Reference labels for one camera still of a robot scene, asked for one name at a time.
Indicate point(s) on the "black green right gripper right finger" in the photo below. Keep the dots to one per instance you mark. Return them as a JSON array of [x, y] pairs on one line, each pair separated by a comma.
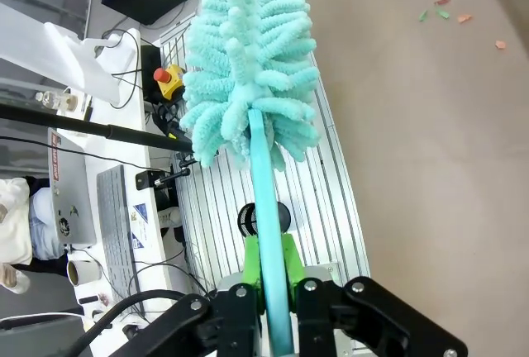
[[351, 320]]

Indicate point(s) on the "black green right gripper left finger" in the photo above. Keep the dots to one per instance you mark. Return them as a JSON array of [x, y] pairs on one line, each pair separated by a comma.
[[215, 324]]

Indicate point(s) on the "teal microfiber duster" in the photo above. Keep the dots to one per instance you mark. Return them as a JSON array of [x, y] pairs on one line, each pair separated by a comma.
[[252, 51]]

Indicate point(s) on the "aluminium slotted table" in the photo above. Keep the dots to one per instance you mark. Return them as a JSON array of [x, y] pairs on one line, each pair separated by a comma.
[[322, 216]]

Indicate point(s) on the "black mesh pen holder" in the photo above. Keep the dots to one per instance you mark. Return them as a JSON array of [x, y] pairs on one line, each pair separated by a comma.
[[248, 220]]

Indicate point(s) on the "white shoe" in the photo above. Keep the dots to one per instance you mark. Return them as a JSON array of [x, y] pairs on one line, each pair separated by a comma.
[[169, 217]]

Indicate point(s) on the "grey keyboard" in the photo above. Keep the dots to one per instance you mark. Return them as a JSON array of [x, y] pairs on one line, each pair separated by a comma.
[[117, 237]]

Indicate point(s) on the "white paper cup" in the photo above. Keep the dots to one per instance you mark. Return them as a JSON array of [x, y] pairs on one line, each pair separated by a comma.
[[84, 272]]

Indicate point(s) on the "silver laptop with stickers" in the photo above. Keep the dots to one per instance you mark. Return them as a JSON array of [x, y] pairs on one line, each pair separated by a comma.
[[68, 191]]

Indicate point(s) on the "black tripod pole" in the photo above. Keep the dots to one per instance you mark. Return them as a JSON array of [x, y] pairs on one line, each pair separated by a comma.
[[82, 125]]

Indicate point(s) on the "yellow emergency stop button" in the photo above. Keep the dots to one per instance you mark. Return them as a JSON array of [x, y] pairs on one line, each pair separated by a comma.
[[170, 80]]

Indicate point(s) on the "clear water bottle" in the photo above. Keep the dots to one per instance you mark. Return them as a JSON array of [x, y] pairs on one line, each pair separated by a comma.
[[55, 101]]

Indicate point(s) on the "white plastic bag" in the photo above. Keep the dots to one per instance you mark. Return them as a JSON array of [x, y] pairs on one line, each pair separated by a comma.
[[91, 63]]

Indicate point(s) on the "green paper scrap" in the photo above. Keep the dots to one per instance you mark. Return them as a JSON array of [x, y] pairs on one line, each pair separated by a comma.
[[422, 15], [441, 12]]

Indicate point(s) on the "red paper scrap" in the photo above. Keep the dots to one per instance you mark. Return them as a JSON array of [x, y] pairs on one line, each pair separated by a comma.
[[442, 1]]

